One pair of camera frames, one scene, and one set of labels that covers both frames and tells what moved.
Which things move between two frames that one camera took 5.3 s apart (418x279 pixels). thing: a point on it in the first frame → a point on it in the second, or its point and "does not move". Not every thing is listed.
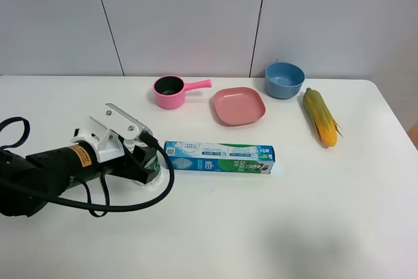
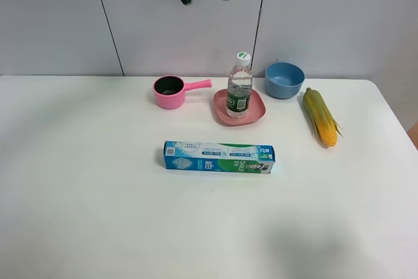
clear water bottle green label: x=153 y=161 → x=240 y=87
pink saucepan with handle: x=170 y=90 does not move
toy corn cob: x=326 y=127 does not move
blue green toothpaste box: x=221 y=157 does not move
